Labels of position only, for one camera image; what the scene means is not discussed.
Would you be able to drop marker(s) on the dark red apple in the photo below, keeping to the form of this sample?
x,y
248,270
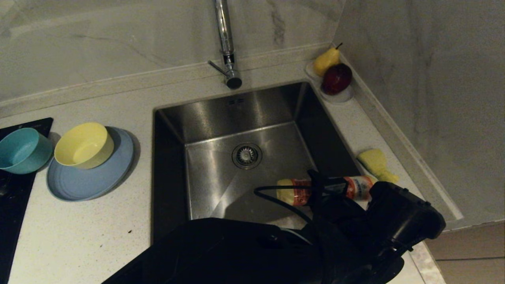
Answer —
x,y
337,79

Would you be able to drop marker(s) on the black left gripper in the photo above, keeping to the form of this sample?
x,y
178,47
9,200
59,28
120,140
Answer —
x,y
343,221

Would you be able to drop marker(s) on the light blue plate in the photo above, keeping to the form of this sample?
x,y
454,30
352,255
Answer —
x,y
90,184

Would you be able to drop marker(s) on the stainless steel sink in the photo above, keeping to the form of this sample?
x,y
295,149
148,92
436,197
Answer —
x,y
213,118

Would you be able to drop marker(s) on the metal sink drain strainer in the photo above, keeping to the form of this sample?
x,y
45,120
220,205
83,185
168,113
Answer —
x,y
247,156

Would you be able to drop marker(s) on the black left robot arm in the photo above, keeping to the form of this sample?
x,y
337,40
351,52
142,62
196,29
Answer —
x,y
217,252

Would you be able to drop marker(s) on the orange-label dish soap bottle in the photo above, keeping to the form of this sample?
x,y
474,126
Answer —
x,y
294,191

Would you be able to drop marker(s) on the teal plastic bowl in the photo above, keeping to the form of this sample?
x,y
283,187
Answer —
x,y
21,152

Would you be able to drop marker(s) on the white fruit dish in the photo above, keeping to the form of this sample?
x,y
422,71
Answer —
x,y
339,99

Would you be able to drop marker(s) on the yellow sponge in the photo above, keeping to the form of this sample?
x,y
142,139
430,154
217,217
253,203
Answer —
x,y
375,161

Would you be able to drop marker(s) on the yellow pear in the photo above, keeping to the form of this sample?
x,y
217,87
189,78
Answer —
x,y
325,62

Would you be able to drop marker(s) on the chrome faucet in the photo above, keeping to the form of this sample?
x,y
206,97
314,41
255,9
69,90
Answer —
x,y
225,31

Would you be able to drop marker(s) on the black induction cooktop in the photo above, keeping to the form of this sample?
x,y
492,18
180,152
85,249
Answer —
x,y
12,205

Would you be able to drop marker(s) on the yellow plastic bowl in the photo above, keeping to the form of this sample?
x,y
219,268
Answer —
x,y
83,146

